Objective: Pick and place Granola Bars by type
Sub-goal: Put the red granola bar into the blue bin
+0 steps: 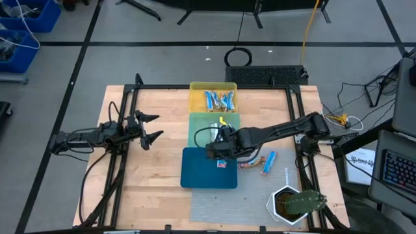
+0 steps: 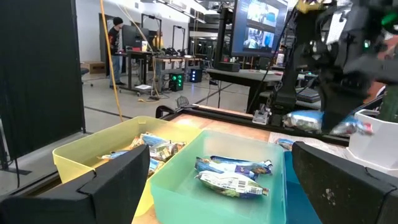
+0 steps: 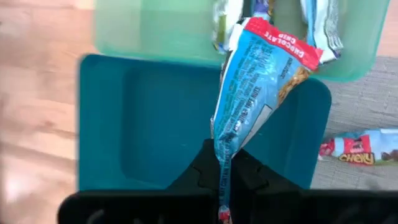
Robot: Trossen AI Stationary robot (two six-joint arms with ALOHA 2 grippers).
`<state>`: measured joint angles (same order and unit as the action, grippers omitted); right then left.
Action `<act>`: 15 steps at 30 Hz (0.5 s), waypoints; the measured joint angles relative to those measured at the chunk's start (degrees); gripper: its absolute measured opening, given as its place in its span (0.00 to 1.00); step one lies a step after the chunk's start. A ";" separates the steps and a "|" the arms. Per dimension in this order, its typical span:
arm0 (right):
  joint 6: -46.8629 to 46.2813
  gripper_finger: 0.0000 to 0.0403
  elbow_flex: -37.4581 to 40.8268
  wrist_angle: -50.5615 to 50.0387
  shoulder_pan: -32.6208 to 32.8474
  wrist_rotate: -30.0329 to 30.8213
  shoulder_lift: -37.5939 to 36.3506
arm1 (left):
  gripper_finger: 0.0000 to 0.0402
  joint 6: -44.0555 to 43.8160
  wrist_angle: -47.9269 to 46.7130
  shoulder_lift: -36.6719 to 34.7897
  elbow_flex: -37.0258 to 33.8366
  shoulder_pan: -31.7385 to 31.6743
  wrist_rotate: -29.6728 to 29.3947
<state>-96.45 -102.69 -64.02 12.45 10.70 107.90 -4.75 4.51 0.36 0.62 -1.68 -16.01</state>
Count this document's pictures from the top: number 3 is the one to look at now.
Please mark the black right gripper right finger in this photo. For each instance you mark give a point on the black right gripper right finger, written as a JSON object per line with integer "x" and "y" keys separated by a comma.
{"x": 255, "y": 180}

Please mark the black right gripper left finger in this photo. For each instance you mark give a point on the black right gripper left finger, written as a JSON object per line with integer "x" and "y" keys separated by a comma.
{"x": 202, "y": 177}

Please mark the blue chocolate chip granola bar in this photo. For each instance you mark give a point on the blue chocolate chip granola bar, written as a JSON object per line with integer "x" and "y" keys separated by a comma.
{"x": 248, "y": 93}

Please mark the blue white granola bar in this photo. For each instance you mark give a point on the blue white granola bar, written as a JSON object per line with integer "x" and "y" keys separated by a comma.
{"x": 323, "y": 25}

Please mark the red green Chewy granola bar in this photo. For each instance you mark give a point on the red green Chewy granola bar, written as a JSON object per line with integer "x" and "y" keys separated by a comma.
{"x": 357, "y": 149}

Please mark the green white granola bar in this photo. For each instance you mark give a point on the green white granola bar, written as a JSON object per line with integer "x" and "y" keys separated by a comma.
{"x": 225, "y": 21}

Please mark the small blue granola bar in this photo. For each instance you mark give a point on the small blue granola bar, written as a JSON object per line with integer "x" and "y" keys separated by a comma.
{"x": 262, "y": 7}

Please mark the teal plastic bin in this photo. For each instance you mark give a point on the teal plastic bin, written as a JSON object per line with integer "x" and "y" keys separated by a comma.
{"x": 140, "y": 124}

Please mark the grey mesh table mat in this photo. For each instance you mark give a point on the grey mesh table mat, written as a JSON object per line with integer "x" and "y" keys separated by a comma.
{"x": 357, "y": 102}

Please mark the green translucent plastic bin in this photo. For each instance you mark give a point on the green translucent plastic bin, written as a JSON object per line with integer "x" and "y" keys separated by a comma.
{"x": 155, "y": 28}

